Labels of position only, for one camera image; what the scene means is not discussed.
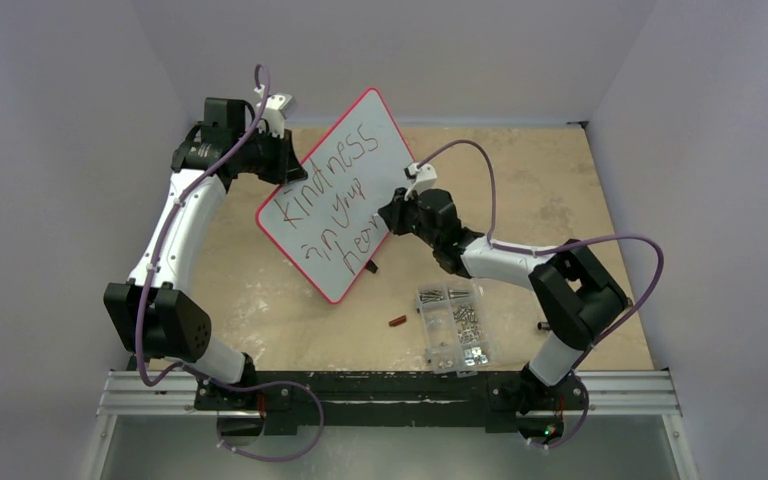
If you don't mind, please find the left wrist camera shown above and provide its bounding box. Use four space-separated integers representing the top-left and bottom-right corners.
256 93 297 139

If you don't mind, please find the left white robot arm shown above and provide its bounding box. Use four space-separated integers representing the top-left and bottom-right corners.
103 93 307 409

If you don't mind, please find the clear plastic screw box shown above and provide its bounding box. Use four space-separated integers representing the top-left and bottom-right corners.
413 281 544 379

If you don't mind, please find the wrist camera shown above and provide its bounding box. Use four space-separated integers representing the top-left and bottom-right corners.
256 93 297 139
404 162 438 200

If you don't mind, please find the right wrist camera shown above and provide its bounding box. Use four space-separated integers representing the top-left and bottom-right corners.
404 162 438 200

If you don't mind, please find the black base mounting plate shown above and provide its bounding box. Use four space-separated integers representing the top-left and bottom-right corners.
194 371 589 440

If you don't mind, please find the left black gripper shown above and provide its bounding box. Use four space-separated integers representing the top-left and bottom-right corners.
235 125 305 185

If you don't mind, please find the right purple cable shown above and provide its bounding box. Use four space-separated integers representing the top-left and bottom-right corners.
417 139 665 452

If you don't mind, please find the red marker cap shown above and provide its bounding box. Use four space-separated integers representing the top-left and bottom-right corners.
388 315 407 327

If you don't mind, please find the aluminium frame rail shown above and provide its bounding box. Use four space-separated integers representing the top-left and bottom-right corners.
82 121 700 480

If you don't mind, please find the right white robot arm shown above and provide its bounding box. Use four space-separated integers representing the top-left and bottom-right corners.
378 188 630 407

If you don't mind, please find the pink framed whiteboard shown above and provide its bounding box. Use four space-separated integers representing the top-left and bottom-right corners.
255 87 414 304

